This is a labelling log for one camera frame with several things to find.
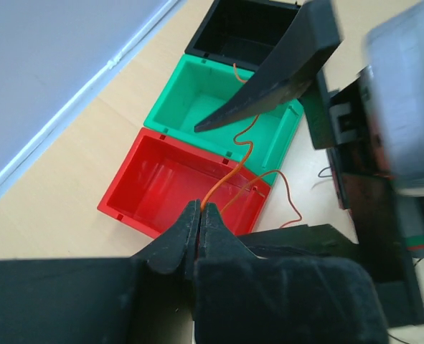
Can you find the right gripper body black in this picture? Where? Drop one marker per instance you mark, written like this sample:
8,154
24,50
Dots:
389,226

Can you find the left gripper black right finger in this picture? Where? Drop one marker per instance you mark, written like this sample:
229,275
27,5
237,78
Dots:
216,242

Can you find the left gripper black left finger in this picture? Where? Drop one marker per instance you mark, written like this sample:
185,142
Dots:
174,251

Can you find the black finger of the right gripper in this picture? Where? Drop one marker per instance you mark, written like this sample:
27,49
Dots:
301,241
289,69

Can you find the black plastic bin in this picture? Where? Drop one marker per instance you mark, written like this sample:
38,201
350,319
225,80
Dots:
241,33

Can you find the red plastic bin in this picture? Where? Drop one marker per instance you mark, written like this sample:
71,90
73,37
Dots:
161,175

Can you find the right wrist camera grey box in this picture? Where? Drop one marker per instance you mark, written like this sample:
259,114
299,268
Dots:
395,89

